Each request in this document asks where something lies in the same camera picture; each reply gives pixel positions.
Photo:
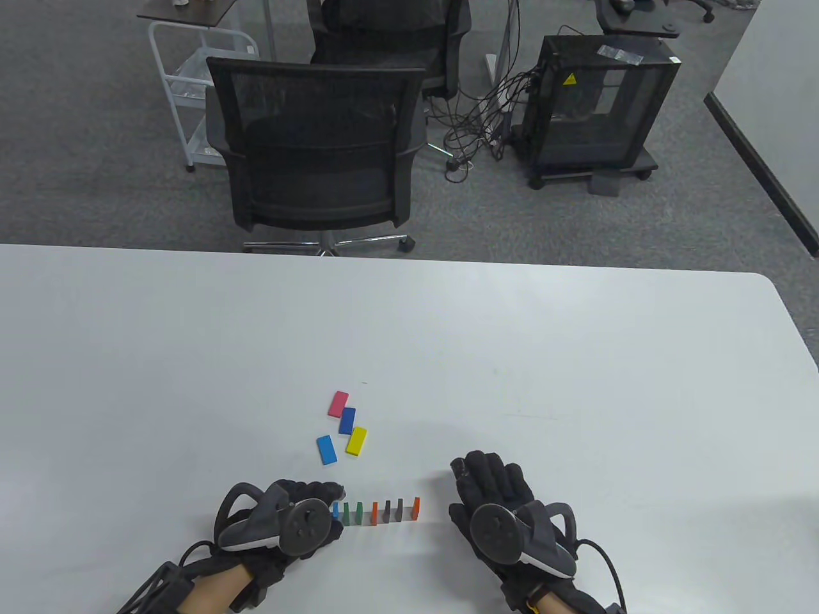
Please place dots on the yellow domino block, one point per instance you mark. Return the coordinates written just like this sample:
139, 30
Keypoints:
356, 441

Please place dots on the person's left fingers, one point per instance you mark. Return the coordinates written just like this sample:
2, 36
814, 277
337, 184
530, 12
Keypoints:
315, 490

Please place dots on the white desk leg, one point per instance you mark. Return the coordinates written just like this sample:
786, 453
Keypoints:
504, 38

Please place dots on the black computer case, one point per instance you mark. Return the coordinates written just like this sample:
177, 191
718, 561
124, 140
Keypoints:
595, 109

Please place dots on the person's left forearm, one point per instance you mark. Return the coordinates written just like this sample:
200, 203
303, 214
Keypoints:
214, 585

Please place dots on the black padded office chair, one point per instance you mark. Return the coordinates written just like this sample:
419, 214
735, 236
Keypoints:
390, 38

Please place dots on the black controller on left glove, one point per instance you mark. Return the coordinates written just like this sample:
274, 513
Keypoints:
301, 526

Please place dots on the black chair base with casters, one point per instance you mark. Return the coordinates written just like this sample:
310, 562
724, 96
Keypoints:
700, 7

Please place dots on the dark blue domino block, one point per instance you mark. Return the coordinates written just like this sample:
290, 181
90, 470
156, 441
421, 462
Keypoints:
347, 421

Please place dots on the pink domino block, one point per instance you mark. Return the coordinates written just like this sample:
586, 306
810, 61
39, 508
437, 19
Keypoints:
338, 404

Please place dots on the brown side table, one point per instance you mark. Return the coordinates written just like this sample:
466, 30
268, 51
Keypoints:
192, 9

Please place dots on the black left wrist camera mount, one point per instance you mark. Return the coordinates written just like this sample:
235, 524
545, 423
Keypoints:
153, 591

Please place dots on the row of coloured dominoes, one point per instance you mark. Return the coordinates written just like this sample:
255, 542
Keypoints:
374, 513

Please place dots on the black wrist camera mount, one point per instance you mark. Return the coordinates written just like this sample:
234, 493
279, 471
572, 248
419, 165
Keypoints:
153, 591
608, 609

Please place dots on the black foot block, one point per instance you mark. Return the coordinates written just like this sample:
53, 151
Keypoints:
604, 184

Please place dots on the person's right forearm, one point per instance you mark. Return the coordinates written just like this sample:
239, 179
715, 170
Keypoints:
540, 604

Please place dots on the person's right thumb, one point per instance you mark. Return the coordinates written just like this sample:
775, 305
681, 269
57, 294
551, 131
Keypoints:
459, 519

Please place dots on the black controller on right glove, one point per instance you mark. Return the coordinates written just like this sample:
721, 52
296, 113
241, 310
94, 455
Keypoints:
502, 532

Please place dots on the black wheeled platform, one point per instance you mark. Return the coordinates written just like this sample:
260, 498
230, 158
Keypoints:
640, 171

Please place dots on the person's left hand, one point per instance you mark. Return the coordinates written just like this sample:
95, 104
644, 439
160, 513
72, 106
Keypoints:
320, 492

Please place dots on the black controller on glove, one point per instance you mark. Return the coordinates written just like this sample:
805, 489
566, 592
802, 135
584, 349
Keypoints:
502, 532
301, 526

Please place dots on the light blue domino block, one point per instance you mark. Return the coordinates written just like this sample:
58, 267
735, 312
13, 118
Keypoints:
327, 449

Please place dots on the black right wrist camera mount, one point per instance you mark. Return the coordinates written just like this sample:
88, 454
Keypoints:
608, 609

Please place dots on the clear plastic bag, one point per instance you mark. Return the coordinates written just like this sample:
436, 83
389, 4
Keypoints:
619, 54

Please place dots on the person's right hand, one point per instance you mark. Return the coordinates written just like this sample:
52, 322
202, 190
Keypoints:
492, 483

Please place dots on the black mesh office chair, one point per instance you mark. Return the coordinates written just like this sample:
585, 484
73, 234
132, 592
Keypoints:
313, 128

